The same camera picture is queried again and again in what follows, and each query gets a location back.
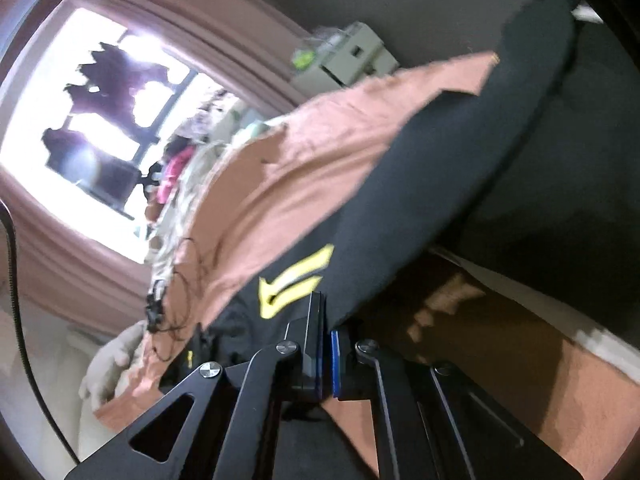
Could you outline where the tangled thin black cable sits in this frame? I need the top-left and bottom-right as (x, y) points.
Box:
(144, 236), (222, 362)

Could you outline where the pink cloth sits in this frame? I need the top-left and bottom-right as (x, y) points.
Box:
(156, 147), (197, 202)

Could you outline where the pink curtain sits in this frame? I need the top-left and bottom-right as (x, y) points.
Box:
(0, 0), (321, 341)

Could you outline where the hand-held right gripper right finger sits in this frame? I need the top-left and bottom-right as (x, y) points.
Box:
(330, 327), (586, 480)

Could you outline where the white blanket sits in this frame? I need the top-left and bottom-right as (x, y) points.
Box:
(434, 246), (640, 377)

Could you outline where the beige plush pillow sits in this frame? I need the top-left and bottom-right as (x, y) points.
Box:
(81, 321), (149, 407)

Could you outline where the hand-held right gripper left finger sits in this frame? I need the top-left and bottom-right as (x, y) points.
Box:
(64, 291), (331, 480)

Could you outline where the dark hanging garment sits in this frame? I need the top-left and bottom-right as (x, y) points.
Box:
(41, 127), (142, 211)
(64, 42), (172, 130)

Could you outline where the pile of light clothes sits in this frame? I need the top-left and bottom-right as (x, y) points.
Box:
(144, 89), (283, 273)

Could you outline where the black garment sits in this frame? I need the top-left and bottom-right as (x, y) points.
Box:
(162, 0), (635, 480)

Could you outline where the window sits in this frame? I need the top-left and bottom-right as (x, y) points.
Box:
(0, 7), (221, 263)

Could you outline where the orange bed sheet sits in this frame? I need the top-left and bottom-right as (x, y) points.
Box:
(94, 51), (640, 480)

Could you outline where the small black device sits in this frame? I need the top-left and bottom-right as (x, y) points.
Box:
(141, 161), (164, 222)

